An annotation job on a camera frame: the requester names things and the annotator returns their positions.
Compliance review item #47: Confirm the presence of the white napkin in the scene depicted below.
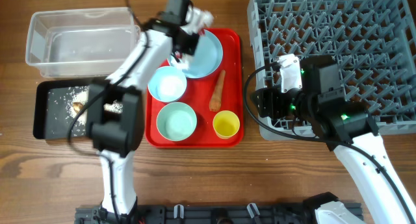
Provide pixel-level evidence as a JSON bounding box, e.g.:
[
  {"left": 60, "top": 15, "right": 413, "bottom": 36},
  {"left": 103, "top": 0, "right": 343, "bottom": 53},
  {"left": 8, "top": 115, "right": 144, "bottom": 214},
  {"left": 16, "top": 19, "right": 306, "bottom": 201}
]
[
  {"left": 170, "top": 53, "right": 194, "bottom": 71},
  {"left": 181, "top": 7, "right": 214, "bottom": 34}
]

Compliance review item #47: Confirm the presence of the light blue plate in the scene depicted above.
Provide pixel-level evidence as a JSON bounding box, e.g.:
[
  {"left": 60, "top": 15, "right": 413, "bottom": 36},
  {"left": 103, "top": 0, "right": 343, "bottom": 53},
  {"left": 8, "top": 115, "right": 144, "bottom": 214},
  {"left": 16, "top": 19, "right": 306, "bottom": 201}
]
[{"left": 183, "top": 30, "right": 223, "bottom": 79}]

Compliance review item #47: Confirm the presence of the light blue bowl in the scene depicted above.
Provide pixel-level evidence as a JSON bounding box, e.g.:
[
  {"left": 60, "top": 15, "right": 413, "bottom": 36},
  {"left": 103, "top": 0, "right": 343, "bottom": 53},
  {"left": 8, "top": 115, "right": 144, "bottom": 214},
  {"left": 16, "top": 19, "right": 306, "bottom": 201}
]
[{"left": 148, "top": 66, "right": 187, "bottom": 103}]

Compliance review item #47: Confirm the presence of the yellow plastic cup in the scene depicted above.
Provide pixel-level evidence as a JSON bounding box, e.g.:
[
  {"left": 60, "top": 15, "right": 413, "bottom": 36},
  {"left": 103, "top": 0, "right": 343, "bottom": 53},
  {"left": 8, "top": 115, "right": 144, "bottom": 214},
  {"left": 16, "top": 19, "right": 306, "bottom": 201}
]
[{"left": 213, "top": 110, "right": 241, "bottom": 139}]

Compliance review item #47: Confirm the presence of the orange carrot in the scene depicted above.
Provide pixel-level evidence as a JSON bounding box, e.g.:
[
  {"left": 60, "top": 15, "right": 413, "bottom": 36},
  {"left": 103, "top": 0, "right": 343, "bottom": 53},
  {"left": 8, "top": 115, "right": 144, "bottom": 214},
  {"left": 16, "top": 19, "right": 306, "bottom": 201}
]
[{"left": 209, "top": 70, "right": 226, "bottom": 112}]

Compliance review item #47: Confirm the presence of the mint green bowl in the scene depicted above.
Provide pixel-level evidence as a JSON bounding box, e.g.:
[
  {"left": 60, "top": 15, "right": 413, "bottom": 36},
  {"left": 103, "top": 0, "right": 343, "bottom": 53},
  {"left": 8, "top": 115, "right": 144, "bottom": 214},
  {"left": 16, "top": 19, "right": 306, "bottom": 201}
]
[{"left": 156, "top": 102, "right": 198, "bottom": 142}]

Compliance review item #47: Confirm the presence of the white rice pile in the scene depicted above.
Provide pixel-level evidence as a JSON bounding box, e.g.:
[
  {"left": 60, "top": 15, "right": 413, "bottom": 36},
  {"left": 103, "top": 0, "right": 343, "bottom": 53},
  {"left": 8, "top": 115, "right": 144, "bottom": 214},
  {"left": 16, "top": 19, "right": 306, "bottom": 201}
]
[{"left": 45, "top": 86, "right": 123, "bottom": 139}]

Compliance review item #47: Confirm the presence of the brown mushroom scrap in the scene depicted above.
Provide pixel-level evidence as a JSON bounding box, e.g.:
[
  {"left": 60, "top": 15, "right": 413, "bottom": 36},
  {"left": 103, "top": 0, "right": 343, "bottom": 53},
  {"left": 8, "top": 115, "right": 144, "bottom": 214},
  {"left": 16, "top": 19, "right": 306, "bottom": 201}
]
[{"left": 72, "top": 102, "right": 84, "bottom": 114}]

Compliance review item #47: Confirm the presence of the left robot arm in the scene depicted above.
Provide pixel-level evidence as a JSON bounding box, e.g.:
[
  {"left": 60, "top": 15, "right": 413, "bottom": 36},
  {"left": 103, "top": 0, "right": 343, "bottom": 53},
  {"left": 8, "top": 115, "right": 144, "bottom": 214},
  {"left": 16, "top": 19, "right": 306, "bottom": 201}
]
[{"left": 85, "top": 0, "right": 214, "bottom": 223}]

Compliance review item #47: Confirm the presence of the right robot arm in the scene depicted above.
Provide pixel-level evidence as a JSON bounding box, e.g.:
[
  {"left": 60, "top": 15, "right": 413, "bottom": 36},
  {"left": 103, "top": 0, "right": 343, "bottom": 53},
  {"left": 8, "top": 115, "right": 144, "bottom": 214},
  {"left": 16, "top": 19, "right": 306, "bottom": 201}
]
[{"left": 243, "top": 54, "right": 415, "bottom": 223}]

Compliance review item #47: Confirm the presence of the grey dishwasher rack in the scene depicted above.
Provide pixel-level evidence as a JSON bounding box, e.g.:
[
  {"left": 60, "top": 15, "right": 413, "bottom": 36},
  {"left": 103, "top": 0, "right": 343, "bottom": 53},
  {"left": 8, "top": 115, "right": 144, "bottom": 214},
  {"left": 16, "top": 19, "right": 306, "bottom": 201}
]
[{"left": 247, "top": 0, "right": 415, "bottom": 135}]

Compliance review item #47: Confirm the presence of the red serving tray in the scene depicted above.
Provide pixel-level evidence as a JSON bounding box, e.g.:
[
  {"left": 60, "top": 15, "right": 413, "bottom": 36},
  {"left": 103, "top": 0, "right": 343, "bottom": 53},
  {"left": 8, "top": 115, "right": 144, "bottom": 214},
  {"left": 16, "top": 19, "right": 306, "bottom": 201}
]
[{"left": 145, "top": 29, "right": 244, "bottom": 149}]

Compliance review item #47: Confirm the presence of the clear plastic bin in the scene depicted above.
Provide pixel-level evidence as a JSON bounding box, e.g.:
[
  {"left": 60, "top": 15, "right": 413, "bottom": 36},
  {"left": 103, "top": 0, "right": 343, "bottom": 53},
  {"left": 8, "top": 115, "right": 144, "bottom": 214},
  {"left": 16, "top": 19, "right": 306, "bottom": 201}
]
[{"left": 25, "top": 7, "right": 140, "bottom": 78}]

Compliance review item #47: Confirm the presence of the black plastic tray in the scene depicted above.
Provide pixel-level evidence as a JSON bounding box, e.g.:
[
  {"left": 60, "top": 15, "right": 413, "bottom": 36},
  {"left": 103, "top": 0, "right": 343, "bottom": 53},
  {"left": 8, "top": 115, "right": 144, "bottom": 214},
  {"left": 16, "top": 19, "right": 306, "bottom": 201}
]
[{"left": 32, "top": 77, "right": 104, "bottom": 140}]

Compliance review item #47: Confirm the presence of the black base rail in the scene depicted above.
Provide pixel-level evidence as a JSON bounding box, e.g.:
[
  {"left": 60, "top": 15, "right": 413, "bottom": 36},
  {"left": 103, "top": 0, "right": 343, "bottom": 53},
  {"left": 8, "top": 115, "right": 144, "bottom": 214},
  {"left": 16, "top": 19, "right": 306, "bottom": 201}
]
[{"left": 74, "top": 203, "right": 363, "bottom": 224}]

